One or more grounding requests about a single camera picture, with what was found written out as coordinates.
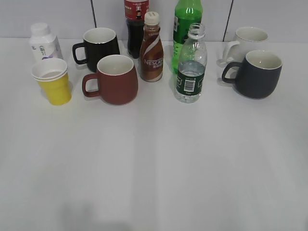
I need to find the black ceramic mug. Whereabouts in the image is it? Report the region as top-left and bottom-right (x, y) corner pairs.
(72, 27), (120, 72)

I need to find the green soda bottle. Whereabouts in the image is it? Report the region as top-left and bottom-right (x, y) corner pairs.
(171, 0), (203, 74)

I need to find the dark grey ceramic mug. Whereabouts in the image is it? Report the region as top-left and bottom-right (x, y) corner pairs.
(221, 50), (282, 99)

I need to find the clear water bottle green label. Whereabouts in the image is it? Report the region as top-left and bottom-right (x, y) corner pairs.
(175, 23), (207, 103)

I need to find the white yogurt drink bottle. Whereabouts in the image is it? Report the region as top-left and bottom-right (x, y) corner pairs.
(29, 23), (63, 63)

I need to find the white ceramic mug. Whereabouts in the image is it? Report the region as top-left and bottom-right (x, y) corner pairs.
(217, 26), (269, 67)

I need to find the cola bottle red label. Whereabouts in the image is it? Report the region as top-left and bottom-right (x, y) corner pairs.
(124, 0), (149, 59)

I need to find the yellow paper cup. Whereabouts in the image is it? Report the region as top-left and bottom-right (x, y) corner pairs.
(31, 58), (72, 105)

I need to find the brown Nescafe coffee bottle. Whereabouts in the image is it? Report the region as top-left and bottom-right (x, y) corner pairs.
(140, 11), (164, 82)

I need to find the red-brown ceramic mug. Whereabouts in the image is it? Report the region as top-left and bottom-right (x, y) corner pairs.
(82, 54), (138, 105)

